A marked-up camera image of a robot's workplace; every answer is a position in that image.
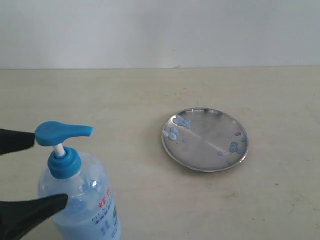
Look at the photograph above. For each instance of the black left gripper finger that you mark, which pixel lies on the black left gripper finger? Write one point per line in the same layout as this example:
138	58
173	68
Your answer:
15	141
17	218

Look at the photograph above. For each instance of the blue pump soap bottle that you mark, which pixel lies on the blue pump soap bottle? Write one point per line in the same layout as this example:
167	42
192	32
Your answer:
90	212

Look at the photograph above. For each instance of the round stainless steel plate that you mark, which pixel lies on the round stainless steel plate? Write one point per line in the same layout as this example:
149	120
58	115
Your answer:
205	139

